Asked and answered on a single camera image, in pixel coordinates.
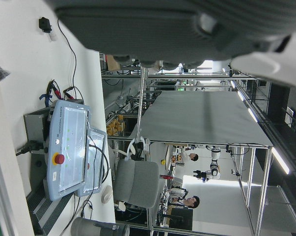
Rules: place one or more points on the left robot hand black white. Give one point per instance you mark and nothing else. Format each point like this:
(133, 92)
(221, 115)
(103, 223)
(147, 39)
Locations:
(150, 29)

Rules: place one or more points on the grey office chair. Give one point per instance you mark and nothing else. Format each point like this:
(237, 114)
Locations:
(135, 182)

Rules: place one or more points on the grey fabric canopy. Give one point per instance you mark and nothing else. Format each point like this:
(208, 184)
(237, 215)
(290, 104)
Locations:
(199, 118)

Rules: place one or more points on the red alligator clip lead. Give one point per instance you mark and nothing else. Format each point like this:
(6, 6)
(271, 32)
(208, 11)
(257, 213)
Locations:
(55, 88)
(69, 93)

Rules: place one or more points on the grey metal control box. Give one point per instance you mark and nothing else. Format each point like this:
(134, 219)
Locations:
(34, 125)

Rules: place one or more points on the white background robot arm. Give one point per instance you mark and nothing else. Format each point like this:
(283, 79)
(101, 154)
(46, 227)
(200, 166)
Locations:
(214, 169)

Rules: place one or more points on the blue tape strip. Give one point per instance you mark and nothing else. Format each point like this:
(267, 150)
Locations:
(45, 99)

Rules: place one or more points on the brown cardboard box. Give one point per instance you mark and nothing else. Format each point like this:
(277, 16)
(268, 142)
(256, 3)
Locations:
(112, 63)

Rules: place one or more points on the black monitor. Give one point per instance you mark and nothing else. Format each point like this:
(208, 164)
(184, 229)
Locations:
(180, 220)

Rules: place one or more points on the ceiling strip light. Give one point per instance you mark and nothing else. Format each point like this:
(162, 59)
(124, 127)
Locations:
(280, 161)
(252, 114)

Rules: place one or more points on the white computer mouse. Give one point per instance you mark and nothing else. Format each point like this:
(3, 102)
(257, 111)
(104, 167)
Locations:
(106, 194)

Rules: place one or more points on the grey UR teach pendant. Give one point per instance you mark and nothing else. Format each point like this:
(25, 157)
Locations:
(96, 152)
(71, 147)

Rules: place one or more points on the person in white shirt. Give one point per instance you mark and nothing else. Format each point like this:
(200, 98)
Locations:
(193, 157)

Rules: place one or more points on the black plug white adapter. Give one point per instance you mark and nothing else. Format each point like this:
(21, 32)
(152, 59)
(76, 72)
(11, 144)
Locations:
(45, 24)

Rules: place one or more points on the black ribbed power supply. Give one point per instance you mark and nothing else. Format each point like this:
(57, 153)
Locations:
(47, 211)

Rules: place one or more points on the aluminium rack frame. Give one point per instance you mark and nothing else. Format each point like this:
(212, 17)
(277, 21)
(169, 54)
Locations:
(187, 76)

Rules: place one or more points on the aluminium frame cell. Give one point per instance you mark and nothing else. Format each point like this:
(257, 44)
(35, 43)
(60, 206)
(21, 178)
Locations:
(262, 196)

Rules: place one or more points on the red tool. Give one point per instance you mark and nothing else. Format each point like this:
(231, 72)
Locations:
(166, 176)

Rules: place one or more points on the metal grabber stick white claw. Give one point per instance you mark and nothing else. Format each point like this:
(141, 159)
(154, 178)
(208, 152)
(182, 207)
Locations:
(141, 103)

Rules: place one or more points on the black power plug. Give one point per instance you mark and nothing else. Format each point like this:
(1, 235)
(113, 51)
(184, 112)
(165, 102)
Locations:
(32, 146)

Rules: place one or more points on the person wearing black harness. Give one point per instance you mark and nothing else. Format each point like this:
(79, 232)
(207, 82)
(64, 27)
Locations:
(193, 201)

